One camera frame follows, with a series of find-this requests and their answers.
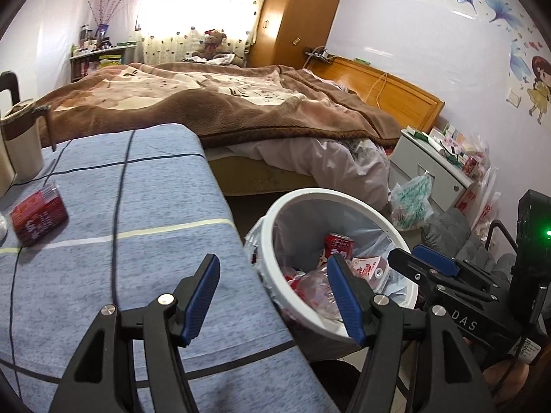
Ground red milk can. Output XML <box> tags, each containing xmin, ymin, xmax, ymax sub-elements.
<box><xmin>324</xmin><ymin>232</ymin><xmax>356</xmax><ymax>268</ymax></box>

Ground grey cloth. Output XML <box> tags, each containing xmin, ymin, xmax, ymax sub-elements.
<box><xmin>422</xmin><ymin>209</ymin><xmax>497</xmax><ymax>268</ymax></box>

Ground plastic wrapper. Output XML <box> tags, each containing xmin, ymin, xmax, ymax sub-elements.
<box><xmin>284</xmin><ymin>264</ymin><xmax>346</xmax><ymax>320</ymax></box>

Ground blue checked tablecloth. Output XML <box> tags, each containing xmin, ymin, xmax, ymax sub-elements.
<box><xmin>0</xmin><ymin>123</ymin><xmax>342</xmax><ymax>413</ymax></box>

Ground brown floral blanket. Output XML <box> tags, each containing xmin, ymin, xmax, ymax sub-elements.
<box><xmin>34</xmin><ymin>62</ymin><xmax>404</xmax><ymax>150</ymax></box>

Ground white bed sheet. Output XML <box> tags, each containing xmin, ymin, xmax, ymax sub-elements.
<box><xmin>228</xmin><ymin>135</ymin><xmax>393</xmax><ymax>212</ymax></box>

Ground shelf with bottles and vase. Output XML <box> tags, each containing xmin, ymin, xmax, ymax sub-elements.
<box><xmin>69</xmin><ymin>41</ymin><xmax>139</xmax><ymax>83</ymax></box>

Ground wooden headboard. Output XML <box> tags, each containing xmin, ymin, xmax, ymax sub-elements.
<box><xmin>308</xmin><ymin>54</ymin><xmax>446</xmax><ymax>135</ymax></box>

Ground blue flower wall sticker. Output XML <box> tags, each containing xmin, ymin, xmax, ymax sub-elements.
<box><xmin>456</xmin><ymin>0</ymin><xmax>535</xmax><ymax>83</ymax></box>

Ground brown teddy bear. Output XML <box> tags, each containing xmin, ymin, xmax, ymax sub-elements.
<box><xmin>191</xmin><ymin>29</ymin><xmax>236</xmax><ymax>63</ymax></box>

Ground cream electric kettle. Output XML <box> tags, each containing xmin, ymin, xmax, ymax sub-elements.
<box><xmin>0</xmin><ymin>71</ymin><xmax>20</xmax><ymax>195</ymax></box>

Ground red packet on table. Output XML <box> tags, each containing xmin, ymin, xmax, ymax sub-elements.
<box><xmin>9</xmin><ymin>183</ymin><xmax>70</xmax><ymax>248</ymax></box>

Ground white charging cable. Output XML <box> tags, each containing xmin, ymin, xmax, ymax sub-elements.
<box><xmin>368</xmin><ymin>71</ymin><xmax>389</xmax><ymax>109</ymax></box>

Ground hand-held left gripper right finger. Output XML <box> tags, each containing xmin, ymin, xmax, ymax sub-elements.
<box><xmin>326</xmin><ymin>254</ymin><xmax>493</xmax><ymax>413</ymax></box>

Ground white bag with red print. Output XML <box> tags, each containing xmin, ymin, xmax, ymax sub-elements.
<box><xmin>456</xmin><ymin>166</ymin><xmax>502</xmax><ymax>242</ymax></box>

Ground pile of small boxes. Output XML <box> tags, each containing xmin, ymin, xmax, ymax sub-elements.
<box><xmin>405</xmin><ymin>123</ymin><xmax>490</xmax><ymax>182</ymax></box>

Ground group of bottles on desk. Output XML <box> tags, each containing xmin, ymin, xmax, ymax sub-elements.
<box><xmin>77</xmin><ymin>23</ymin><xmax>115</xmax><ymax>53</ymax></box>

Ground cartoon girl wall sticker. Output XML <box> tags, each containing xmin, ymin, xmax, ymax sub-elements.
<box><xmin>523</xmin><ymin>56</ymin><xmax>551</xmax><ymax>126</ymax></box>

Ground pink strawberry milk carton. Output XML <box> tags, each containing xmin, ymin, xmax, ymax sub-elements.
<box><xmin>351</xmin><ymin>255</ymin><xmax>393</xmax><ymax>294</ymax></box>

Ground bed base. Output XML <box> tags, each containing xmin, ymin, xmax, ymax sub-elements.
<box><xmin>209</xmin><ymin>155</ymin><xmax>329</xmax><ymax>197</ymax></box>

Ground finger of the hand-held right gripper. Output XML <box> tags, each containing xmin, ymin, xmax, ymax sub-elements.
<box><xmin>412</xmin><ymin>244</ymin><xmax>496</xmax><ymax>288</ymax></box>
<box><xmin>386</xmin><ymin>250</ymin><xmax>466</xmax><ymax>301</ymax></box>

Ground green patterned plastic bag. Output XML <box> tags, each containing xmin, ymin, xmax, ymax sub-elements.
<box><xmin>389</xmin><ymin>170</ymin><xmax>436</xmax><ymax>232</ymax></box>

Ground clear bin liner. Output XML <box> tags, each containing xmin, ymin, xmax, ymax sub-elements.
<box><xmin>247</xmin><ymin>200</ymin><xmax>410</xmax><ymax>311</ymax></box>

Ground spotted window curtain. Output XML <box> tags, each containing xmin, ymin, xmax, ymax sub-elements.
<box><xmin>138</xmin><ymin>0</ymin><xmax>273</xmax><ymax>66</ymax></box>

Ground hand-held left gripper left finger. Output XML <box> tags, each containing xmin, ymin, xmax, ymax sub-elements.
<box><xmin>47</xmin><ymin>253</ymin><xmax>221</xmax><ymax>413</ymax></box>

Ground white plastic bin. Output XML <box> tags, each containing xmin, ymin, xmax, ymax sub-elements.
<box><xmin>243</xmin><ymin>187</ymin><xmax>419</xmax><ymax>360</ymax></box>

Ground wooden wardrobe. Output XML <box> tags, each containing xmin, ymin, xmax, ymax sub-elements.
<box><xmin>247</xmin><ymin>0</ymin><xmax>349</xmax><ymax>70</ymax></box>

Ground grey nightstand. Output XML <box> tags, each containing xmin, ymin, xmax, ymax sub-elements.
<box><xmin>387</xmin><ymin>128</ymin><xmax>475</xmax><ymax>214</ymax></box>

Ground decorative flower branches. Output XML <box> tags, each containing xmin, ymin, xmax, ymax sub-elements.
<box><xmin>86</xmin><ymin>0</ymin><xmax>128</xmax><ymax>27</ymax></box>

